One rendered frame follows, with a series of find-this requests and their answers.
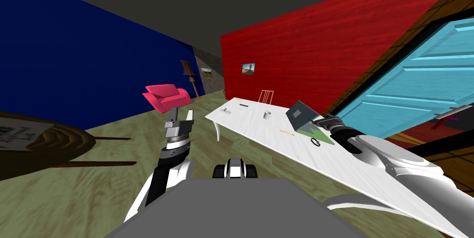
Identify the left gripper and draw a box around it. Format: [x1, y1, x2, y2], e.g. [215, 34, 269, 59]
[164, 107, 195, 140]

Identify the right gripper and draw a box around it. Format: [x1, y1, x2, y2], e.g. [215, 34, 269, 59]
[310, 115, 344, 132]

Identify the green mat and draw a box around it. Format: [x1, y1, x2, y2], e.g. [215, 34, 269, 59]
[294, 126, 336, 146]

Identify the pink armchair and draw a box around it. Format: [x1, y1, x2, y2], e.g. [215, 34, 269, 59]
[142, 84, 193, 115]

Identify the grey laptop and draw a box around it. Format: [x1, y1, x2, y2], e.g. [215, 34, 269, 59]
[285, 100, 321, 132]

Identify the brown floor lamp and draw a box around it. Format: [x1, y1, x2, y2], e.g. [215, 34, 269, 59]
[180, 60, 204, 101]

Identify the white table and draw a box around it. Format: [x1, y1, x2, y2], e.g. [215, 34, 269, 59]
[205, 97, 462, 238]

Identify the cyan door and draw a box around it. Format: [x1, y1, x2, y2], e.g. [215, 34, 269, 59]
[334, 17, 474, 139]

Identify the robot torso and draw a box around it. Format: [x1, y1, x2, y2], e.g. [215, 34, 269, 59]
[103, 158, 368, 238]

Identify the round brown table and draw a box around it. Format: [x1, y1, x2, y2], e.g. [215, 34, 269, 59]
[0, 111, 138, 182]

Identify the red wire chair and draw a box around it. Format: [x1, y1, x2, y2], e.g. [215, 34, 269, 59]
[257, 89, 275, 105]

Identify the grey door handle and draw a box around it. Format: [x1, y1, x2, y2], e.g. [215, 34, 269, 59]
[433, 105, 474, 120]

